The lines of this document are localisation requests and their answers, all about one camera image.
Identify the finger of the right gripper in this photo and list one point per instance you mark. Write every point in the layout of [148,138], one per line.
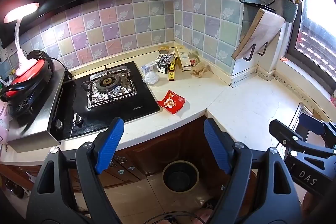
[292,141]
[322,128]

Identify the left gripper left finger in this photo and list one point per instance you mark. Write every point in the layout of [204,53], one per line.
[52,198]

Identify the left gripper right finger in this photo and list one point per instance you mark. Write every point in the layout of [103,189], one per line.
[274,198]

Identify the red snack wrapper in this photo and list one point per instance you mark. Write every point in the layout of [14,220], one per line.
[172,102]

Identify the yellow tall carton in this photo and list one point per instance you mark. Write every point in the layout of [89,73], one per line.
[183,58]

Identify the yellow red spice box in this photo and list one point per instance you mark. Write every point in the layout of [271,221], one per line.
[171,71]

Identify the aluminium foil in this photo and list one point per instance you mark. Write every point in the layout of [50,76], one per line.
[163,60]

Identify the clear plastic bag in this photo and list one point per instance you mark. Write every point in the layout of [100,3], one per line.
[150,78]

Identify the green brown milk carton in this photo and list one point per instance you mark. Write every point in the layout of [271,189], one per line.
[163,68]

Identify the white blue carton box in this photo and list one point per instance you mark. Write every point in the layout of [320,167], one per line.
[151,66]

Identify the beige rimmed trash bin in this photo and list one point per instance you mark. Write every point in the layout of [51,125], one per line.
[180,176]

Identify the steel stove side cover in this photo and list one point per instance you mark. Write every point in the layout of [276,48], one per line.
[33,131]

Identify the black gas stove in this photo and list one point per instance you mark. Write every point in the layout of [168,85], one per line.
[90,103]

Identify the wooden cutting board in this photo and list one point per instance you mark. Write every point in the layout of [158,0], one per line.
[262,31]

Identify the red black appliance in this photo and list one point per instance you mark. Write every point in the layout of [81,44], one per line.
[21,94]

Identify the red green snack packet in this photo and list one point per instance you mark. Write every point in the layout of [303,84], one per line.
[194,60]

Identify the crumpled yellow wrapper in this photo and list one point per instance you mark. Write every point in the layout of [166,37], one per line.
[164,50]

